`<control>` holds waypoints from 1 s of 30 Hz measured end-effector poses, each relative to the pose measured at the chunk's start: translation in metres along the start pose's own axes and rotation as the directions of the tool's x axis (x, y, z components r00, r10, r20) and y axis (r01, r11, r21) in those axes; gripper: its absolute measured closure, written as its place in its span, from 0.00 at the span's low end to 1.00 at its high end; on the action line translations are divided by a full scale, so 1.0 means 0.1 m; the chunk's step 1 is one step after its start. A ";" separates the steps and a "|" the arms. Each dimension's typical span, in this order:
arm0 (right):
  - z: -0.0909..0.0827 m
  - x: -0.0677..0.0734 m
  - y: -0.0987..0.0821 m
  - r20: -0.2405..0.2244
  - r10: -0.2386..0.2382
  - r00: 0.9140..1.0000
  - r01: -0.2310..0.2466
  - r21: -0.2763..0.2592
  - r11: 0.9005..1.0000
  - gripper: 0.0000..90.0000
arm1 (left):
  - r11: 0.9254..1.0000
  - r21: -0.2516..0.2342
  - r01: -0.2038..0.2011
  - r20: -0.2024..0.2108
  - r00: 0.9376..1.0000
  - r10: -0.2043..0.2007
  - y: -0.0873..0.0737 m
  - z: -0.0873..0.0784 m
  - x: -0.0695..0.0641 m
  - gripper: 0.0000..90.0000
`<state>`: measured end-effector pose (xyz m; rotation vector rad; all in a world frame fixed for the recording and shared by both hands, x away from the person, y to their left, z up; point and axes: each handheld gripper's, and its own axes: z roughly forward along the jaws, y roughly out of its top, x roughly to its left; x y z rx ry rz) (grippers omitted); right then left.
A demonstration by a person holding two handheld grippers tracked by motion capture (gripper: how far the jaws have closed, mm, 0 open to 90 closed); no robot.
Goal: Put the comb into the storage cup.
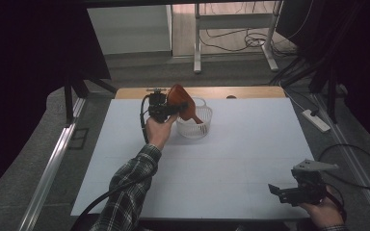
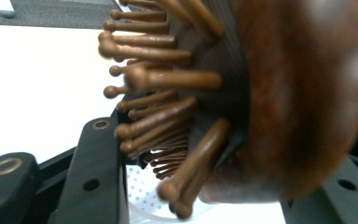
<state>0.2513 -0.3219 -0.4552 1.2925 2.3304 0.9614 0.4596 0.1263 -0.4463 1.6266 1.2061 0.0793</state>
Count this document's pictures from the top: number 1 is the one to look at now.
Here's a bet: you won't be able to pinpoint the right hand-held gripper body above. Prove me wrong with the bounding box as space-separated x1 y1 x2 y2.
277 159 340 207

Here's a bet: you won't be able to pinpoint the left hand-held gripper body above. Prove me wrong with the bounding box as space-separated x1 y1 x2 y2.
145 87 180 124

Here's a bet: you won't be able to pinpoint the wooden paddle hairbrush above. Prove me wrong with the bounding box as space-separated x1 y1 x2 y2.
167 84 204 125

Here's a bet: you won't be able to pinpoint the white plastic basket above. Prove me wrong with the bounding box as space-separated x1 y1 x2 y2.
175 96 214 140

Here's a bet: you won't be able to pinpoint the person's left hand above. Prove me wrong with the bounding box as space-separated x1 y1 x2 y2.
145 113 180 152

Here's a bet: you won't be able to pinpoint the person's right hand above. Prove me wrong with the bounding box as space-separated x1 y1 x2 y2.
297 186 346 229

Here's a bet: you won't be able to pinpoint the wooden table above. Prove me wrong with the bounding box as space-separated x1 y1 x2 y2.
115 86 287 100

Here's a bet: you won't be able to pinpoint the white table cover sheet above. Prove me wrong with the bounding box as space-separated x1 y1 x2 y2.
70 97 316 220

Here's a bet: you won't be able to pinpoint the white power strip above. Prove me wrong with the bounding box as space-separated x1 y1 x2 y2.
302 109 331 134

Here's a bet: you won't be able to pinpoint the white cabinet panel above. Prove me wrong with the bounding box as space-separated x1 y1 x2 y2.
86 4 173 56

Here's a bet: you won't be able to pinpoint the black metal stand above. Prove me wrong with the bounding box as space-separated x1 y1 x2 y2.
269 54 340 124
63 71 119 127

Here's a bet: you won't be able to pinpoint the dark curtain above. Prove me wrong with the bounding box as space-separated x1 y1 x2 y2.
0 0 112 222
276 0 370 155

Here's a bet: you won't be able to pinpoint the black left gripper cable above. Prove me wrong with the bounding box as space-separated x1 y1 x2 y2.
70 93 152 231

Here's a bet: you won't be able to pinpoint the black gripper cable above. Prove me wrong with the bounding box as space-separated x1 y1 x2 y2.
317 143 370 222
70 93 152 231

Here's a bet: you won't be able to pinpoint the aluminium rail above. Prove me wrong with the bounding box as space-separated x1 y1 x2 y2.
311 92 370 229
17 97 86 231

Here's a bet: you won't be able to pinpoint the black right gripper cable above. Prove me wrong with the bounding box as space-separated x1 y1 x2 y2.
317 143 370 222

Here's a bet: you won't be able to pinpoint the white metal desk frame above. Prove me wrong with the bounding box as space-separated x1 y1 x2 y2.
193 0 283 74

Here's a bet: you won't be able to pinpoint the white power strip cable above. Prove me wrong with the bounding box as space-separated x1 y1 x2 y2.
281 86 309 114

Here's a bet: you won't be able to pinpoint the black floor cables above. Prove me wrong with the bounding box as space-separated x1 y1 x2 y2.
203 27 298 54

